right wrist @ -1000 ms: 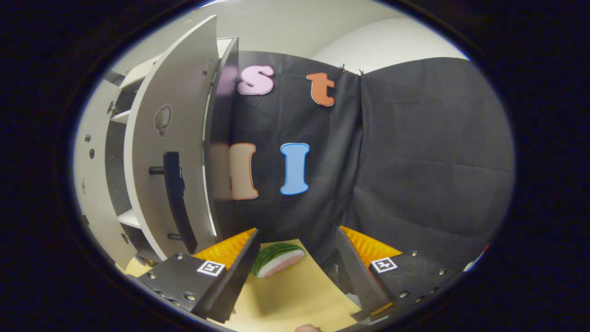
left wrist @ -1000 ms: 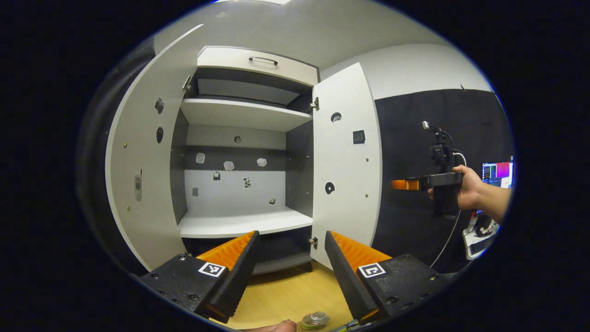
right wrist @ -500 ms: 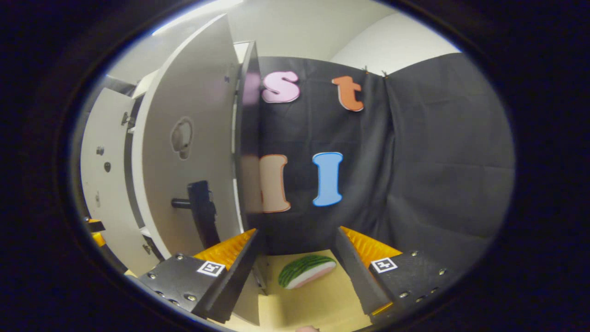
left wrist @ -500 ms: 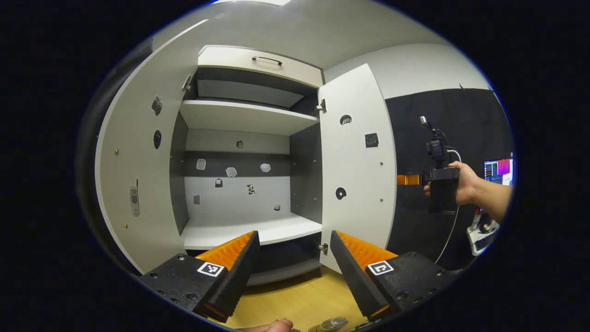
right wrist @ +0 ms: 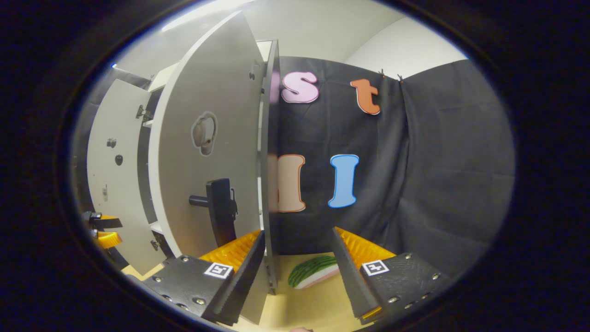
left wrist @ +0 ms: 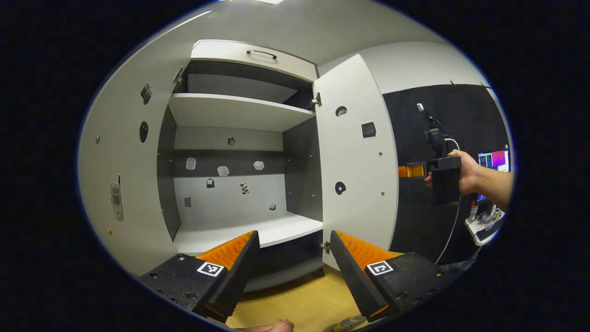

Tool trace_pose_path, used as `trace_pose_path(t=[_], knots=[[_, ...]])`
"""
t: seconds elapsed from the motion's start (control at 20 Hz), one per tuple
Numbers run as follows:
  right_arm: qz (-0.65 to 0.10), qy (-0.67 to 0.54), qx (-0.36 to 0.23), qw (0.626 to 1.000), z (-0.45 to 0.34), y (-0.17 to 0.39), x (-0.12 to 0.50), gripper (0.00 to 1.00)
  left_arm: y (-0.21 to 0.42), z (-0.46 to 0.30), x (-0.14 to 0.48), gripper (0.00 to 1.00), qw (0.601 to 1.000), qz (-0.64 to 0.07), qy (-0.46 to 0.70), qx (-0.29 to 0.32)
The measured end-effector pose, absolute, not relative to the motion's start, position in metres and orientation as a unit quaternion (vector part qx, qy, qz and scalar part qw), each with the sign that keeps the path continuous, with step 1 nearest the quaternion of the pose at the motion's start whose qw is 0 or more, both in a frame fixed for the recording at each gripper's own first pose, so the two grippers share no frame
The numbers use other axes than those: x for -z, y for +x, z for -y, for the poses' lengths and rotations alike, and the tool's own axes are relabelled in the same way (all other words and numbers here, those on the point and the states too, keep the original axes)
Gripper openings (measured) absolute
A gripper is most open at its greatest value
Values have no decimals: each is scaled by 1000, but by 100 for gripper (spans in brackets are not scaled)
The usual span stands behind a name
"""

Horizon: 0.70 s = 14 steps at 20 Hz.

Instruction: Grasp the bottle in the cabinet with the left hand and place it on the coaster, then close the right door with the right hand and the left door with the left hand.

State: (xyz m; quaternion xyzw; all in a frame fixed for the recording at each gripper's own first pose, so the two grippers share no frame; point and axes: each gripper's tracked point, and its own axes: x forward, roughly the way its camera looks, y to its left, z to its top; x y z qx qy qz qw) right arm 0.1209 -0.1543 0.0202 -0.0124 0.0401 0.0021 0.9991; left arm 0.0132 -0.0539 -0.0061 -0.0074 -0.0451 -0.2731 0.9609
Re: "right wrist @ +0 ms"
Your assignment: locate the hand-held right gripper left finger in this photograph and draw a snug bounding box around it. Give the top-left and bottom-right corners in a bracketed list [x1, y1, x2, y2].
[141, 231, 266, 326]

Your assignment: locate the watermelon slice toy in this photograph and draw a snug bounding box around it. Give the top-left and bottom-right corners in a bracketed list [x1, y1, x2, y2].
[288, 256, 340, 290]

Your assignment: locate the black door handle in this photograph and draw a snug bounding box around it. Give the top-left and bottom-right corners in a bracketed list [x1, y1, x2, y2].
[189, 178, 239, 248]

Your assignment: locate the black backdrop cloth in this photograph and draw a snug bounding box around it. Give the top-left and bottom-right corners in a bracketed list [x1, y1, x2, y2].
[69, 55, 516, 277]

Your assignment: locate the white cabinet door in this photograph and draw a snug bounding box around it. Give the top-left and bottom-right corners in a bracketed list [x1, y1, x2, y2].
[87, 78, 162, 276]
[148, 12, 272, 326]

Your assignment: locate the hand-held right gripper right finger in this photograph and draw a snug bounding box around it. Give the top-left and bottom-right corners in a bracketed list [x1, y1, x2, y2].
[331, 227, 454, 325]

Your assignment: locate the white grey cabinet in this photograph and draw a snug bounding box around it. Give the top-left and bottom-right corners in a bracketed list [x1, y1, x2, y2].
[136, 39, 283, 296]

